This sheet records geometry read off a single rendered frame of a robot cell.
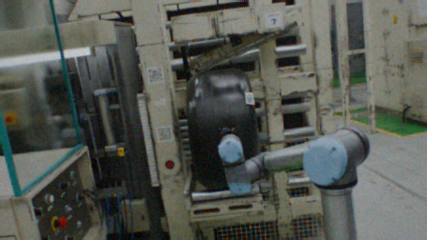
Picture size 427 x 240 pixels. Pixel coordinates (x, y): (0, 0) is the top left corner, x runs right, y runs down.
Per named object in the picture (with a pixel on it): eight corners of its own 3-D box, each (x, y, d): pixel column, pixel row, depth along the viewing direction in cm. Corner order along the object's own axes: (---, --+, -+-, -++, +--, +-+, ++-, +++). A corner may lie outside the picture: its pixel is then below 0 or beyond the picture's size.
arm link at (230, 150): (222, 168, 130) (215, 143, 129) (222, 161, 141) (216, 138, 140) (245, 162, 129) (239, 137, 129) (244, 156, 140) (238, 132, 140)
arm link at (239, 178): (263, 185, 138) (255, 155, 137) (241, 196, 131) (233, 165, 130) (247, 185, 144) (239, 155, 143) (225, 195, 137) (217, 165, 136)
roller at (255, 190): (190, 190, 197) (191, 197, 199) (189, 195, 193) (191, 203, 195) (259, 182, 195) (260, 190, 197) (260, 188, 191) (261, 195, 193)
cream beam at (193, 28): (173, 45, 210) (170, 16, 207) (178, 44, 235) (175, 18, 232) (288, 30, 208) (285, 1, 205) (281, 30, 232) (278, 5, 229)
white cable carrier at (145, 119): (152, 186, 202) (136, 94, 192) (153, 183, 207) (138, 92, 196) (160, 185, 202) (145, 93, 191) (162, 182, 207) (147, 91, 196)
